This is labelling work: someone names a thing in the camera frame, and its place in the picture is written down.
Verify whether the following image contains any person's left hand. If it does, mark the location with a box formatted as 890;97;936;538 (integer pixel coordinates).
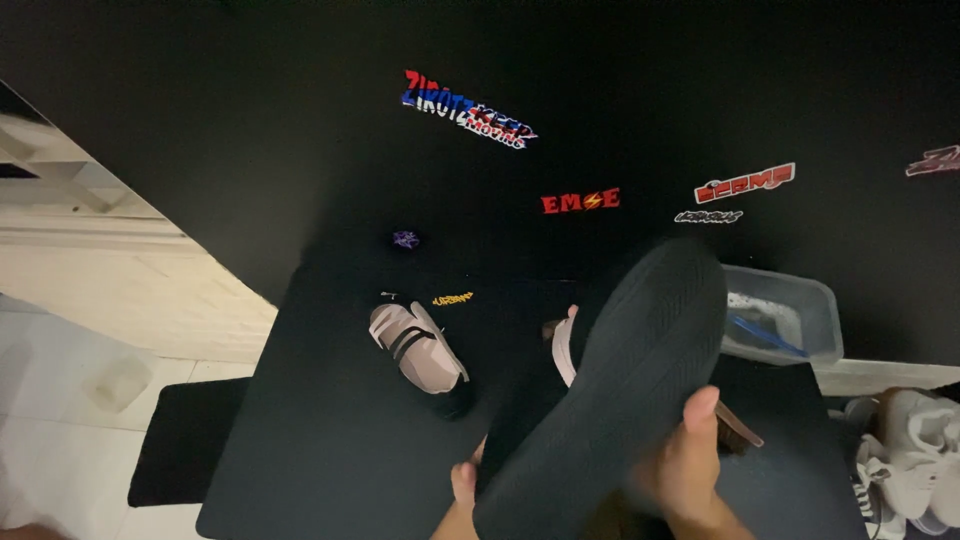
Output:
448;438;490;528

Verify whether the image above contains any person's right hand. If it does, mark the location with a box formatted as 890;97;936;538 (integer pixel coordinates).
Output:
628;385;740;526

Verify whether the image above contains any pink shoe with black sole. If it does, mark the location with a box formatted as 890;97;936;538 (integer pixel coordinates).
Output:
471;237;729;540

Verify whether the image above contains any wooden brush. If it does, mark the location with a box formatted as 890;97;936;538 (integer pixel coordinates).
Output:
714;399;765;456

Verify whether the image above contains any black floor mat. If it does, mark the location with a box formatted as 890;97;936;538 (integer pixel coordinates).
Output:
126;376;253;510

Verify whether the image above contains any red lettering sticker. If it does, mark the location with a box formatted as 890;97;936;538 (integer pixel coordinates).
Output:
540;186;623;216

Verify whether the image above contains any blue toothbrush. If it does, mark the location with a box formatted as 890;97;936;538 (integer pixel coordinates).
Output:
726;310;810;360

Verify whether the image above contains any black white script sticker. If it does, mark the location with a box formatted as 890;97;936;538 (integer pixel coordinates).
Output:
672;209;744;225

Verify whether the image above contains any red blue white sticker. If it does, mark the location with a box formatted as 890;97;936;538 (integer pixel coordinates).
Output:
400;69;539;150

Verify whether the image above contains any clear plastic tub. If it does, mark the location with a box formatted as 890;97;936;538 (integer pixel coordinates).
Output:
720;263;846;368

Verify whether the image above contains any red white banner sticker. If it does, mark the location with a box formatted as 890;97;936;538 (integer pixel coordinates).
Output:
693;162;797;206

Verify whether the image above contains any white sneaker with black stripes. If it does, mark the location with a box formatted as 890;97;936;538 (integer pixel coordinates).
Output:
846;433;910;540

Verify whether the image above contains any pink shoe with black straps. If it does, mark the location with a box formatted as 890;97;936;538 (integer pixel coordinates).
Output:
367;300;476;420

